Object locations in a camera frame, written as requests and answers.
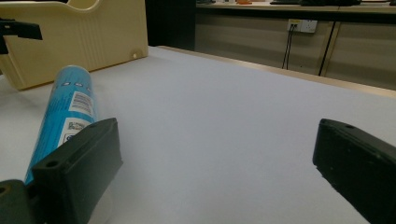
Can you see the blue cylindrical can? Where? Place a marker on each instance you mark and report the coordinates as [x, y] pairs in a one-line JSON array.
[[60, 115]]

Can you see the wooden background desk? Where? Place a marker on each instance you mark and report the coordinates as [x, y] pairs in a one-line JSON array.
[[280, 8]]

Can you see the black keyboard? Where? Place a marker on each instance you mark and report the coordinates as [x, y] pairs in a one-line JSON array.
[[286, 2]]

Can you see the orange object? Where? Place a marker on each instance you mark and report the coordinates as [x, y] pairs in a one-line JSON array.
[[243, 2]]

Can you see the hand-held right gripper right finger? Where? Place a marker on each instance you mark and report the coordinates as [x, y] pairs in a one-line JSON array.
[[361, 165]]

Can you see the white wall socket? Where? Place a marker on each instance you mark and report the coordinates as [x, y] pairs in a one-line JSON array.
[[306, 26]]

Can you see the cream plastic basket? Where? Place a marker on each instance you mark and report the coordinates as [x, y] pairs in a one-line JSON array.
[[77, 34]]

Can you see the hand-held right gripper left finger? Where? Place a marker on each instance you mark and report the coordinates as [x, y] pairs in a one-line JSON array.
[[77, 168]]

